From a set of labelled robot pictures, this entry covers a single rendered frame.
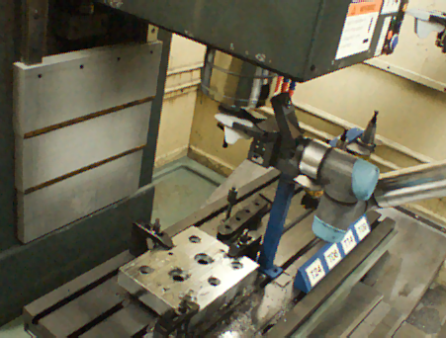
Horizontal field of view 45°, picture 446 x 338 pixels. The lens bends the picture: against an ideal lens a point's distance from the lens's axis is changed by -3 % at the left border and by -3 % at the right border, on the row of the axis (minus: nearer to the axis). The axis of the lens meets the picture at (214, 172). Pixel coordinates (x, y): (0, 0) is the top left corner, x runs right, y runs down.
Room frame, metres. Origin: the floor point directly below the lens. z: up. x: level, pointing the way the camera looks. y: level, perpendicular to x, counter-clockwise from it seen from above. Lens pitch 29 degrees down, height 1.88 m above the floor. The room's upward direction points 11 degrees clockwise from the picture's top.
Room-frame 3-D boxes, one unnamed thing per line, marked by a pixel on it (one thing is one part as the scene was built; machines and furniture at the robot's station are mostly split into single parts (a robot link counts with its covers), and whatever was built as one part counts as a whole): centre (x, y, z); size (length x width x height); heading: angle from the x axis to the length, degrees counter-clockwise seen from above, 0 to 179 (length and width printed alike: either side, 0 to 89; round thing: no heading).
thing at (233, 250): (1.24, -0.12, 0.97); 0.13 x 0.03 x 0.15; 148
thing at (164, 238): (1.21, 0.13, 0.97); 0.13 x 0.03 x 0.15; 58
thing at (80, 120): (1.37, 0.37, 1.16); 0.48 x 0.05 x 0.51; 148
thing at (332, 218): (1.02, -0.27, 1.29); 0.11 x 0.08 x 0.11; 145
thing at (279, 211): (1.29, -0.19, 1.05); 0.10 x 0.05 x 0.30; 58
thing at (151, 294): (1.12, 0.01, 0.97); 0.29 x 0.23 x 0.05; 148
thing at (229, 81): (1.13, -0.01, 1.52); 0.16 x 0.16 x 0.12
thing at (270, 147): (1.08, -0.12, 1.38); 0.12 x 0.08 x 0.09; 62
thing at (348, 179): (1.00, -0.27, 1.39); 0.11 x 0.08 x 0.09; 62
